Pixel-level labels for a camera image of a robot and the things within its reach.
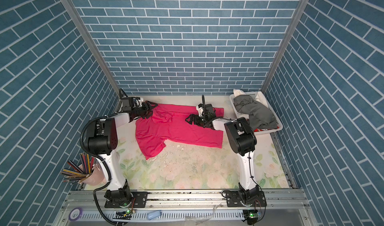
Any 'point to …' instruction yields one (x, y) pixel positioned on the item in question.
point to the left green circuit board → (123, 215)
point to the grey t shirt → (260, 117)
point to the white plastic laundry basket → (245, 115)
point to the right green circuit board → (251, 215)
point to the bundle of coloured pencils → (74, 174)
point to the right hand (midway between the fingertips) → (189, 119)
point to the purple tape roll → (75, 214)
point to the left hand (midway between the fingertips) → (156, 106)
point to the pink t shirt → (168, 122)
